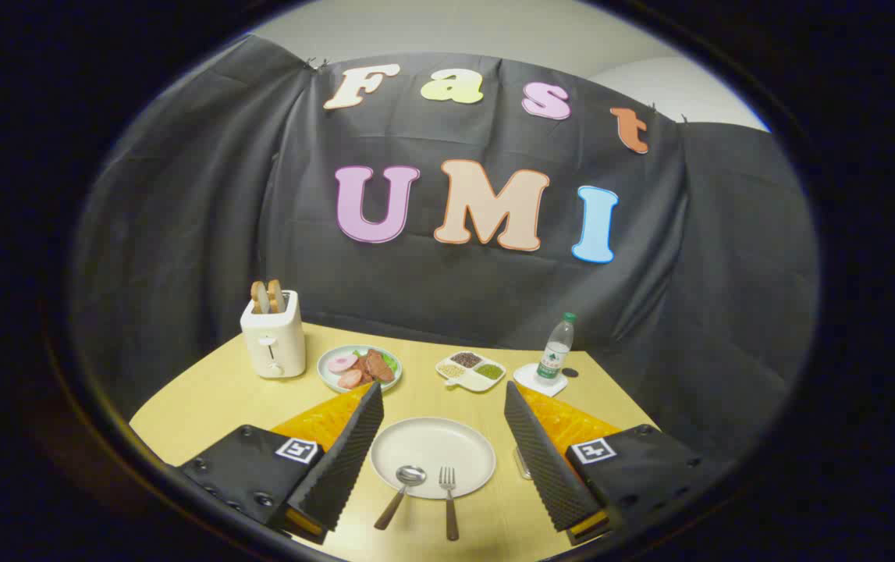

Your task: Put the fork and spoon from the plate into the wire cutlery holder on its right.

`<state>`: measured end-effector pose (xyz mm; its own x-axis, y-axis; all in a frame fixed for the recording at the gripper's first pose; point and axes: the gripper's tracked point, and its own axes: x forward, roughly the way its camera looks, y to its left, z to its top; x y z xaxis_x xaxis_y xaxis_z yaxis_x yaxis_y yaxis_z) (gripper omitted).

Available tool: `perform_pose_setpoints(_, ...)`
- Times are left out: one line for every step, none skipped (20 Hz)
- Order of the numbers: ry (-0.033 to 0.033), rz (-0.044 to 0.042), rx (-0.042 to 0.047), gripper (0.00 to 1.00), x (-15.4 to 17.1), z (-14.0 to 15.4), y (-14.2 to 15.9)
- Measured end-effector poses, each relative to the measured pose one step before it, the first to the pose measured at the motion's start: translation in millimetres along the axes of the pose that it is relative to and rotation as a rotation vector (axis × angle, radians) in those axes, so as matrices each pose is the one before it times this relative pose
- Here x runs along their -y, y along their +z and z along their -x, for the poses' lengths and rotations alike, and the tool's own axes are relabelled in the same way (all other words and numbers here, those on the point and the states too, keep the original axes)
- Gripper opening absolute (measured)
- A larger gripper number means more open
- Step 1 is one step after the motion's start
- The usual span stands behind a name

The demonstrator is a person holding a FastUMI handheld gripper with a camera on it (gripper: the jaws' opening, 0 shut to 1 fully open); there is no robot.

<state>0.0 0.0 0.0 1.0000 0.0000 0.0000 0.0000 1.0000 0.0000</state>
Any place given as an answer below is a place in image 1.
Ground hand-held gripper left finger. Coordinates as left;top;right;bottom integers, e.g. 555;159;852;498
174;381;385;546

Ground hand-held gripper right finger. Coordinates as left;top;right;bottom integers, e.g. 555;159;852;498
503;380;729;546

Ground wooden handled metal spoon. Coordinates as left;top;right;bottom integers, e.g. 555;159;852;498
374;465;428;532

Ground wooden handled metal fork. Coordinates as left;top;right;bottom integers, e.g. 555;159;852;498
439;467;460;542

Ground white empty plate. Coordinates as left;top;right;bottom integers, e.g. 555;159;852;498
370;417;497;500

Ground light green food plate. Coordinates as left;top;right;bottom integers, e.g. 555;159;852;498
316;344;403;394

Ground white square coaster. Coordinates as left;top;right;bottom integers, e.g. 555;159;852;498
513;362;570;397

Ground brown meat slices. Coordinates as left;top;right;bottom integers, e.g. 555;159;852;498
338;349;396;389

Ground clear plastic water bottle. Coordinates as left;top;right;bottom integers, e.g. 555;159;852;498
535;312;577;382

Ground white divided condiment dish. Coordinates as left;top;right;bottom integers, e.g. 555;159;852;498
435;351;507;393

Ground white toaster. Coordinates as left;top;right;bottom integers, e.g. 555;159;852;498
240;290;307;380

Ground black backdrop cloth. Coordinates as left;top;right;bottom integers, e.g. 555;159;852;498
69;35;821;461

